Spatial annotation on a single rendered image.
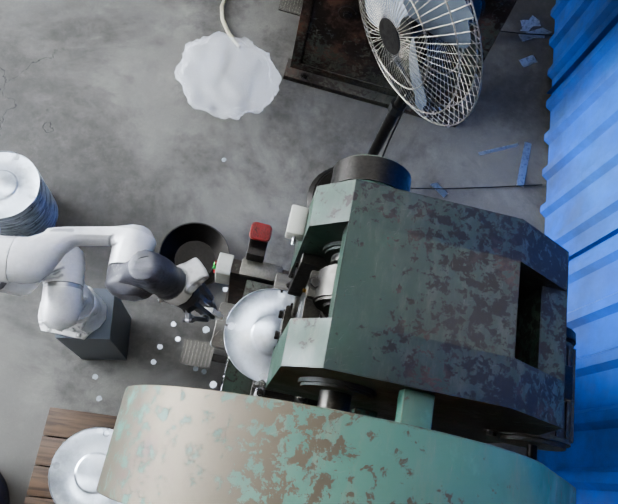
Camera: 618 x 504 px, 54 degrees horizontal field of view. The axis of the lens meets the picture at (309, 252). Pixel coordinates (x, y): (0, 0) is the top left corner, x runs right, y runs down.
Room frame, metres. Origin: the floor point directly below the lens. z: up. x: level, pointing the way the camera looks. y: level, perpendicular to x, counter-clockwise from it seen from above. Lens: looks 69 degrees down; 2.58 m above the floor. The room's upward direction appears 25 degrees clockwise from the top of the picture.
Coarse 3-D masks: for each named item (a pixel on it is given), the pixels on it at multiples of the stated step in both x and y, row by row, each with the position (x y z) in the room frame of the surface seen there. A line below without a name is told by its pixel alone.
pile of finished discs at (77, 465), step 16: (80, 432) -0.08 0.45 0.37; (96, 432) -0.06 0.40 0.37; (112, 432) -0.04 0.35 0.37; (64, 448) -0.15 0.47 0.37; (80, 448) -0.13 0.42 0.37; (96, 448) -0.11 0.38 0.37; (64, 464) -0.19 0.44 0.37; (80, 464) -0.17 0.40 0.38; (96, 464) -0.15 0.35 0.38; (48, 480) -0.25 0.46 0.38; (64, 480) -0.23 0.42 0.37; (80, 480) -0.21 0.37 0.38; (96, 480) -0.19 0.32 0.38; (64, 496) -0.28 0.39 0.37; (80, 496) -0.26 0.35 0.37; (96, 496) -0.24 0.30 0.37
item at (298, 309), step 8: (296, 296) 0.47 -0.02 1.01; (304, 296) 0.44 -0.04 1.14; (296, 304) 0.45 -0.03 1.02; (304, 304) 0.42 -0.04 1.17; (312, 304) 0.42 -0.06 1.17; (280, 312) 0.43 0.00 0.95; (288, 312) 0.43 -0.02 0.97; (296, 312) 0.43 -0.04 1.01; (304, 312) 0.40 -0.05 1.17; (312, 312) 0.41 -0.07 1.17; (320, 312) 0.41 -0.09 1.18; (288, 320) 0.41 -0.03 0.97; (280, 328) 0.39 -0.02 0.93
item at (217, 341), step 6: (222, 306) 0.42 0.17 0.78; (228, 306) 0.43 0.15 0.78; (222, 312) 0.40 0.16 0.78; (228, 312) 0.41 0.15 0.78; (216, 324) 0.36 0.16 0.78; (222, 324) 0.37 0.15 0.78; (216, 330) 0.34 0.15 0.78; (222, 330) 0.35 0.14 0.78; (216, 336) 0.33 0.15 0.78; (222, 336) 0.34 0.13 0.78; (216, 342) 0.31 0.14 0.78; (222, 342) 0.32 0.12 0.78; (222, 348) 0.30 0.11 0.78
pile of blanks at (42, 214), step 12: (36, 168) 0.73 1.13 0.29; (48, 192) 0.69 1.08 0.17; (36, 204) 0.60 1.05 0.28; (48, 204) 0.65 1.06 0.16; (24, 216) 0.54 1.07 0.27; (36, 216) 0.57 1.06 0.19; (48, 216) 0.61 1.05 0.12; (12, 228) 0.49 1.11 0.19; (24, 228) 0.51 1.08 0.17; (36, 228) 0.55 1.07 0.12
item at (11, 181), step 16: (0, 160) 0.69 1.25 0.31; (16, 160) 0.72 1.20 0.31; (0, 176) 0.63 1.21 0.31; (16, 176) 0.66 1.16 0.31; (32, 176) 0.69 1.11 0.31; (0, 192) 0.57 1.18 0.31; (16, 192) 0.60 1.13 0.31; (32, 192) 0.63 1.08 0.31; (0, 208) 0.52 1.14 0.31; (16, 208) 0.54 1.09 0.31
